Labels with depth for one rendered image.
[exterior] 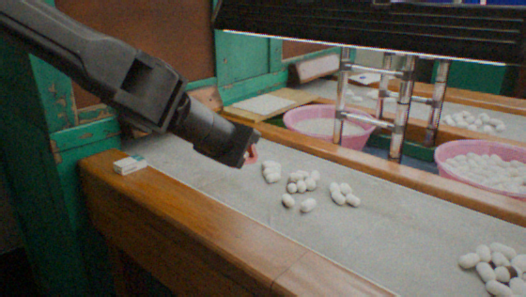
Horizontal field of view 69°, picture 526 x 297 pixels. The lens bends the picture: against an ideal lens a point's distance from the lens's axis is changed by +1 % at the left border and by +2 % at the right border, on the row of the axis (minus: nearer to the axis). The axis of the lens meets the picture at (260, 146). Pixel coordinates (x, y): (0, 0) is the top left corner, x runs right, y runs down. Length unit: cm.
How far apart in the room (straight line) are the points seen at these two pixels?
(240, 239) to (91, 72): 34
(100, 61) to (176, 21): 64
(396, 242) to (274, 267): 23
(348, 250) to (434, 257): 13
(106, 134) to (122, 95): 55
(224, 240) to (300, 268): 13
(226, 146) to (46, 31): 27
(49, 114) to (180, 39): 38
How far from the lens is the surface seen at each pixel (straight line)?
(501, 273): 67
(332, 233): 69
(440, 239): 73
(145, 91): 46
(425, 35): 64
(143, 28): 101
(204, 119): 51
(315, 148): 94
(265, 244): 61
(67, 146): 96
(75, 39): 44
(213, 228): 65
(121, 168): 84
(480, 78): 346
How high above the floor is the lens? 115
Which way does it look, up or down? 24 degrees down
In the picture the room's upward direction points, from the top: straight up
